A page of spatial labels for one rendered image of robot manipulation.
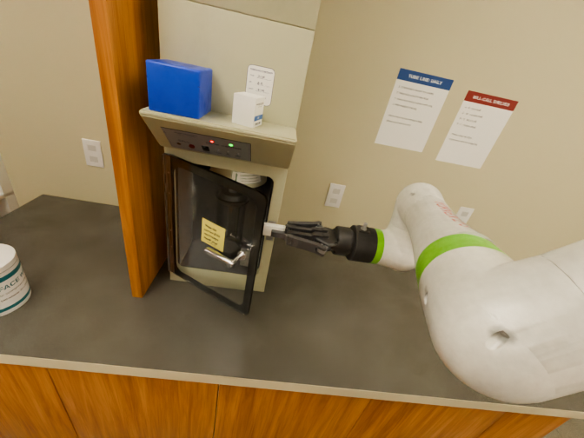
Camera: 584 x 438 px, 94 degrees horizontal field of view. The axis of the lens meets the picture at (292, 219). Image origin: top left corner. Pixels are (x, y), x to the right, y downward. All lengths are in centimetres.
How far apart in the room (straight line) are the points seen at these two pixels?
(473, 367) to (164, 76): 63
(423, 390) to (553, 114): 115
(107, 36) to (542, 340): 74
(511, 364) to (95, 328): 89
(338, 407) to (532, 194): 125
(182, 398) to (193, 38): 94
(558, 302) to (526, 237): 150
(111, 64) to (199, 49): 17
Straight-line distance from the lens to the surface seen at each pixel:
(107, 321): 95
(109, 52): 69
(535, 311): 31
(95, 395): 110
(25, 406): 127
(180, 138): 68
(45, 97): 145
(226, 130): 60
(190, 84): 61
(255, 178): 80
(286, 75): 69
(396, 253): 72
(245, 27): 70
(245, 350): 85
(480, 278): 33
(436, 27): 123
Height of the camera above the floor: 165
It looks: 30 degrees down
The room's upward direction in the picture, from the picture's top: 13 degrees clockwise
